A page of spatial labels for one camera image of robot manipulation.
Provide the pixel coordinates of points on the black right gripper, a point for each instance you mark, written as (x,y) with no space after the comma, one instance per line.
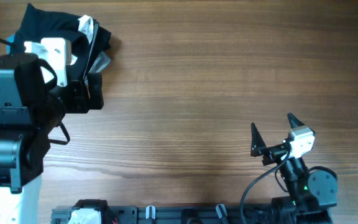
(272,152)

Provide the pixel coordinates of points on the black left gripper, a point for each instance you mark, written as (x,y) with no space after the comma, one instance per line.
(81,100)

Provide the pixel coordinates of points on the black t-shirt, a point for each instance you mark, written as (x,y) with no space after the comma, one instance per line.
(54,37)

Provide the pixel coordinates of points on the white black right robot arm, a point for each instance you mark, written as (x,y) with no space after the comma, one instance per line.
(310,192)

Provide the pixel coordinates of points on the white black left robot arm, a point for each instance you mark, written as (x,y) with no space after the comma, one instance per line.
(22,152)

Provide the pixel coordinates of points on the black folded garment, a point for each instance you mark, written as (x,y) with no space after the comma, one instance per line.
(100,41)

